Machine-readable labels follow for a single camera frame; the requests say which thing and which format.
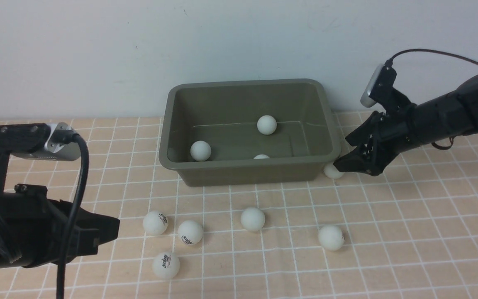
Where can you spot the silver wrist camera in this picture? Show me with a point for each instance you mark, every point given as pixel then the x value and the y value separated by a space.
pixel 57 146
pixel 380 87

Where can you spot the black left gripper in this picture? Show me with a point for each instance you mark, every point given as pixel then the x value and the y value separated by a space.
pixel 36 224

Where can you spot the plain white centre ball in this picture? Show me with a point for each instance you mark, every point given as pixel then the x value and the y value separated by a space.
pixel 252 219

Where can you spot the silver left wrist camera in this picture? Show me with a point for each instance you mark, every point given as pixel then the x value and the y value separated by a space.
pixel 57 146

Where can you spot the white ball with logo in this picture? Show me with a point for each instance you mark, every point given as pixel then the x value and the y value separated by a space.
pixel 190 232

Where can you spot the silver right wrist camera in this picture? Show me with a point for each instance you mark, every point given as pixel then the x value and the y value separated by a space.
pixel 380 87

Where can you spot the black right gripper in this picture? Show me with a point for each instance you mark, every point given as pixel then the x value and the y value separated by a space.
pixel 380 139

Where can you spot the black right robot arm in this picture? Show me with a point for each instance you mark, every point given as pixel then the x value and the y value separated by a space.
pixel 446 117

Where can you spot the olive green plastic bin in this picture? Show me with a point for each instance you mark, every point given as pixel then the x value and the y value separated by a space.
pixel 225 115

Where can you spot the white ball with print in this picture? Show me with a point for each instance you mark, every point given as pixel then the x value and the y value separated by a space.
pixel 266 125

